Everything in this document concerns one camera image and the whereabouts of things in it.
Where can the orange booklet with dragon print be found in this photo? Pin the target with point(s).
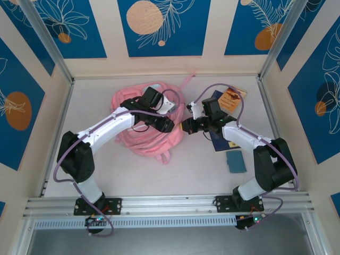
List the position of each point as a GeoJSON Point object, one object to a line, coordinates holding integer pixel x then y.
{"type": "Point", "coordinates": [231, 99]}

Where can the dark blue book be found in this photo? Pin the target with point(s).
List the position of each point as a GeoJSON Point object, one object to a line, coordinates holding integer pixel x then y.
{"type": "Point", "coordinates": [223, 144]}

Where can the pink backpack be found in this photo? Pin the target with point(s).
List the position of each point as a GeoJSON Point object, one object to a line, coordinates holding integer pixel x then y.
{"type": "Point", "coordinates": [148, 143]}

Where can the teal sponge right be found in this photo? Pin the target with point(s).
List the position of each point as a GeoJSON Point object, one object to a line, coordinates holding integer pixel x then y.
{"type": "Point", "coordinates": [236, 162]}

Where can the small controller board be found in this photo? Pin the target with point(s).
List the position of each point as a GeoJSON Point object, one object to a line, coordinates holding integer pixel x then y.
{"type": "Point", "coordinates": [252, 220]}
{"type": "Point", "coordinates": [97, 220]}

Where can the aluminium side rail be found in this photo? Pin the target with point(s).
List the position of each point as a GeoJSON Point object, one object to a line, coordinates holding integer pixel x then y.
{"type": "Point", "coordinates": [64, 111]}
{"type": "Point", "coordinates": [267, 106]}

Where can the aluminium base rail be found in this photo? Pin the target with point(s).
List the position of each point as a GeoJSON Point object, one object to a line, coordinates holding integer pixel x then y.
{"type": "Point", "coordinates": [170, 203]}

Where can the aluminium frame post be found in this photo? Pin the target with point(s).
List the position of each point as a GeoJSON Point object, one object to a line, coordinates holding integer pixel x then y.
{"type": "Point", "coordinates": [281, 34]}
{"type": "Point", "coordinates": [53, 47]}

